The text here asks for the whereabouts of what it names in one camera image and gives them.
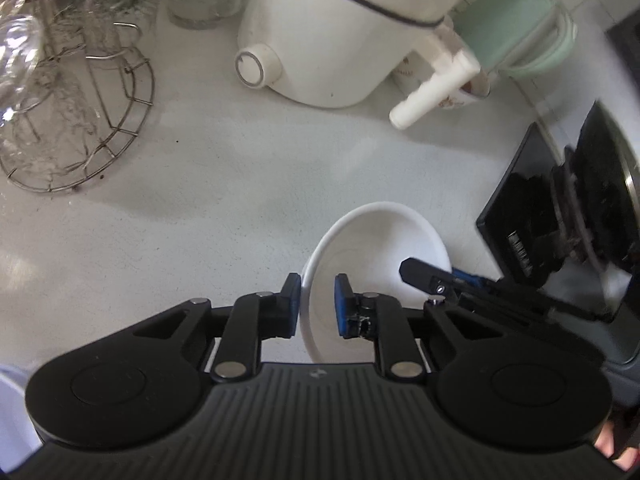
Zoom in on round wire rack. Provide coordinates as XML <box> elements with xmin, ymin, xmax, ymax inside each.
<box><xmin>0</xmin><ymin>22</ymin><xmax>156</xmax><ymax>194</ymax></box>

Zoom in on clear glass cup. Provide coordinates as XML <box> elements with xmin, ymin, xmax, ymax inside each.
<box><xmin>0</xmin><ymin>14</ymin><xmax>47</xmax><ymax>128</ymax></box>

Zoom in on person's right hand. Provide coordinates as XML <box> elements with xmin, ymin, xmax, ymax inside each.
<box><xmin>595</xmin><ymin>409</ymin><xmax>640</xmax><ymax>472</ymax></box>

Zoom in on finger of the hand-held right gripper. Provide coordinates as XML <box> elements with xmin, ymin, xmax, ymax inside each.
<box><xmin>399</xmin><ymin>257</ymin><xmax>551</xmax><ymax>325</ymax></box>
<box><xmin>450</xmin><ymin>269</ymin><xmax>614</xmax><ymax>323</ymax></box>

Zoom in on white kitchen appliance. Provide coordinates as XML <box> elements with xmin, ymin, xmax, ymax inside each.
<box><xmin>235</xmin><ymin>0</ymin><xmax>482</xmax><ymax>129</ymax></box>

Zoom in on green plastic container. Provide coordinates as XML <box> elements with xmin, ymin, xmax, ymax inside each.
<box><xmin>459</xmin><ymin>0</ymin><xmax>579</xmax><ymax>80</ymax></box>

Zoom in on textured glass cup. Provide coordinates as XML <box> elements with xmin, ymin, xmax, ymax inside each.
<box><xmin>82</xmin><ymin>0</ymin><xmax>157</xmax><ymax>63</ymax></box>

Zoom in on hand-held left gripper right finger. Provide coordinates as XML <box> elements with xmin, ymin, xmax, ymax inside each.
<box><xmin>334</xmin><ymin>273</ymin><xmax>506</xmax><ymax>382</ymax></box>

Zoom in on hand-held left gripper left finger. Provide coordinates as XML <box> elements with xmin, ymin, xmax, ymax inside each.
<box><xmin>132</xmin><ymin>272</ymin><xmax>303</xmax><ymax>382</ymax></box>

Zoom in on white bowl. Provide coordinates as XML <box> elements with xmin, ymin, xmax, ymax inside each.
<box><xmin>301</xmin><ymin>202</ymin><xmax>452</xmax><ymax>365</ymax></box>

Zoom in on white dish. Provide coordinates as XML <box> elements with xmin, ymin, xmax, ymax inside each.
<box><xmin>0</xmin><ymin>364</ymin><xmax>44</xmax><ymax>462</ymax></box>

